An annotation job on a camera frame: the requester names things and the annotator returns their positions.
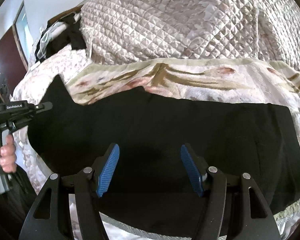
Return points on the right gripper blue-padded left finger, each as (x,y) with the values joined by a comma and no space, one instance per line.
(49,216)

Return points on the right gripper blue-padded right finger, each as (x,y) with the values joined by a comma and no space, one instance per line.
(250,215)

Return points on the black pants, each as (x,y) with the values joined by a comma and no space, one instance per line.
(150,189)

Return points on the left hand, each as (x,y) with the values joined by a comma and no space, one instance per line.
(7,155)

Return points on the floral white bed sheet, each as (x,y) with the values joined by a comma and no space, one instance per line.
(57,62)

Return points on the dark red wooden door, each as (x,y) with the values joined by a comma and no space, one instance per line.
(13,63)

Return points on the dark clothes pile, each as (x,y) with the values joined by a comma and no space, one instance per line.
(63,32)

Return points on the floral plush blanket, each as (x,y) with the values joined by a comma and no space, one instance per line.
(220,80)

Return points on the quilted beige comforter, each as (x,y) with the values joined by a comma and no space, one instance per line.
(126,31)

